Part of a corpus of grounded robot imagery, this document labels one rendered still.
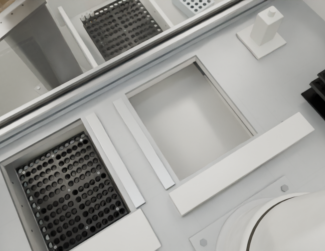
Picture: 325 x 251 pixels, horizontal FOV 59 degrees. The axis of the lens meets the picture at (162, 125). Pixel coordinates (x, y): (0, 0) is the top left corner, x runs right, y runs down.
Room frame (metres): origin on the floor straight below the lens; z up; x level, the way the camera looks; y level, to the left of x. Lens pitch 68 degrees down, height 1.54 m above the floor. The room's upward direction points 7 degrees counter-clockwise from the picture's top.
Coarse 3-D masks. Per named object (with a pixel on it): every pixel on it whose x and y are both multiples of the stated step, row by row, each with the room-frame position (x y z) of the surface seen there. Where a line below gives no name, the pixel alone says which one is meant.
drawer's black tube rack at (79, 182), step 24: (48, 168) 0.19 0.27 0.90; (72, 168) 0.18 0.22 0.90; (96, 168) 0.17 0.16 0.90; (48, 192) 0.13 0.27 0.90; (72, 192) 0.12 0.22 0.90; (96, 192) 0.12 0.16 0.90; (48, 216) 0.08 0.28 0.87; (72, 216) 0.07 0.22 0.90; (96, 216) 0.07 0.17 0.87; (120, 216) 0.06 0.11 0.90; (48, 240) 0.03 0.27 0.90; (72, 240) 0.03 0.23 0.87
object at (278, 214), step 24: (264, 192) 0.07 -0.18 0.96; (288, 192) 0.06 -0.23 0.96; (312, 192) 0.03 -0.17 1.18; (240, 216) 0.03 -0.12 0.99; (264, 216) 0.01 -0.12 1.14; (288, 216) 0.01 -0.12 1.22; (312, 216) 0.01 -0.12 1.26; (192, 240) 0.00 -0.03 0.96; (216, 240) -0.01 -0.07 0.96; (240, 240) -0.01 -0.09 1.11; (264, 240) -0.01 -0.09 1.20; (288, 240) -0.01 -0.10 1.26; (312, 240) -0.01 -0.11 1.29
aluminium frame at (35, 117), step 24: (240, 0) 0.52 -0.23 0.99; (264, 0) 0.53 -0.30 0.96; (192, 24) 0.46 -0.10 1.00; (216, 24) 0.47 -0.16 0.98; (168, 48) 0.41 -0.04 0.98; (120, 72) 0.36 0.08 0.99; (72, 96) 0.31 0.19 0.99; (96, 96) 0.33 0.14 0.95; (24, 120) 0.27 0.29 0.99; (48, 120) 0.28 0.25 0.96; (0, 144) 0.24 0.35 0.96
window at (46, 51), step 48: (0, 0) 0.33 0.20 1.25; (48, 0) 0.35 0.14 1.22; (96, 0) 0.38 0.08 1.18; (144, 0) 0.41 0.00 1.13; (192, 0) 0.46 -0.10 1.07; (0, 48) 0.31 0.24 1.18; (48, 48) 0.33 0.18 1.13; (96, 48) 0.37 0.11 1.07; (144, 48) 0.41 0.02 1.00; (0, 96) 0.28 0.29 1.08; (48, 96) 0.31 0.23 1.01
